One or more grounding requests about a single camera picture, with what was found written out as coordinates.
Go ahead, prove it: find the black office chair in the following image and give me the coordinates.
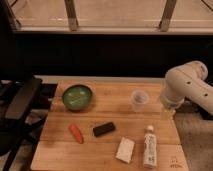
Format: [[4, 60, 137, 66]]
[[0, 77, 44, 171]]

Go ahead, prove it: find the white tube bottle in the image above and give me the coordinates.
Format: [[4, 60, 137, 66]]
[[143, 125, 157, 168]]

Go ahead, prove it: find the green ceramic bowl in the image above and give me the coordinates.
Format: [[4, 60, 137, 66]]
[[62, 84, 93, 111]]

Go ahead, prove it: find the white folded cloth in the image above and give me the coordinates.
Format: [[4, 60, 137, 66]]
[[116, 137, 135, 163]]

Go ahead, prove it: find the black rectangular block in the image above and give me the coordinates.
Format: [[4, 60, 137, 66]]
[[93, 122, 115, 137]]

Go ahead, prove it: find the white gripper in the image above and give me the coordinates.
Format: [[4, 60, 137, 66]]
[[159, 92, 183, 120]]

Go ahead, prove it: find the orange red pepper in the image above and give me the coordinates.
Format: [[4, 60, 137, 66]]
[[69, 124, 84, 144]]

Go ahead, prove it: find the clear plastic cup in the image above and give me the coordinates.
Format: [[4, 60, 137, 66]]
[[131, 90, 149, 112]]

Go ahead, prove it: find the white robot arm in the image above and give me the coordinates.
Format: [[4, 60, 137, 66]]
[[159, 61, 213, 119]]

